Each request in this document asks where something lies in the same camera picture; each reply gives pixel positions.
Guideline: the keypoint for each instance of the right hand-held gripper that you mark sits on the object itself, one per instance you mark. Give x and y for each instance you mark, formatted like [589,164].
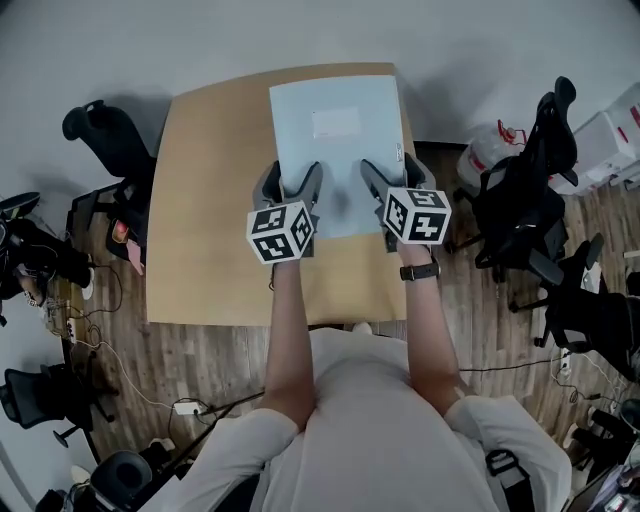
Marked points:
[417,217]

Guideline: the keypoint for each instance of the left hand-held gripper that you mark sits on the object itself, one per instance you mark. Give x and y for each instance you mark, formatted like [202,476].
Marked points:
[280,232]

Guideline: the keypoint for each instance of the pale blue item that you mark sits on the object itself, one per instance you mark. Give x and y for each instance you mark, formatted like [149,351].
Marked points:
[340,160]

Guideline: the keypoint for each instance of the person's left forearm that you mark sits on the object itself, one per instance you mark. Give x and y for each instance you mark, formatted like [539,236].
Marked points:
[290,340]

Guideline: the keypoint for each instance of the person's right forearm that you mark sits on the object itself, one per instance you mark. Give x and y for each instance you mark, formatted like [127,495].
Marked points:
[430,330]

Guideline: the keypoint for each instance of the light wooden table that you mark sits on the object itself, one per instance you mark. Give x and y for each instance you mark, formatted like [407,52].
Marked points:
[210,200]

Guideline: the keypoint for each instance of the dark wrist watch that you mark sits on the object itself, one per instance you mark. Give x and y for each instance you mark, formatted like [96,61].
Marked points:
[422,271]

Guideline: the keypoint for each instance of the black office chair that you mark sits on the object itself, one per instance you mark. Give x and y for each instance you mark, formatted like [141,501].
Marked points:
[530,200]
[595,310]
[40,250]
[115,145]
[45,400]

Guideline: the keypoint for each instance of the person's white shoe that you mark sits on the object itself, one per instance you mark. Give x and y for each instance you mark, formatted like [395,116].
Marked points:
[362,328]

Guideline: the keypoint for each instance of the red pink bag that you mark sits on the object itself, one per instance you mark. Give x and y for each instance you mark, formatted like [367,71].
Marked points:
[131,245]

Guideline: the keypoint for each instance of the white cardboard box red tape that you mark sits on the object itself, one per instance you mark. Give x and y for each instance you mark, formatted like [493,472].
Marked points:
[607,145]

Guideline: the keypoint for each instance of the white power strip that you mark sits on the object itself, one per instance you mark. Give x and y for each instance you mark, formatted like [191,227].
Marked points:
[189,407]

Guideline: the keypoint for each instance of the person's white shirt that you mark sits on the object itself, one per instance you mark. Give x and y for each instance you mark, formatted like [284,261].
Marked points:
[380,440]

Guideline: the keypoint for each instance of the black round stool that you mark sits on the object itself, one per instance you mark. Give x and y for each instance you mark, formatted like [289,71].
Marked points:
[120,477]

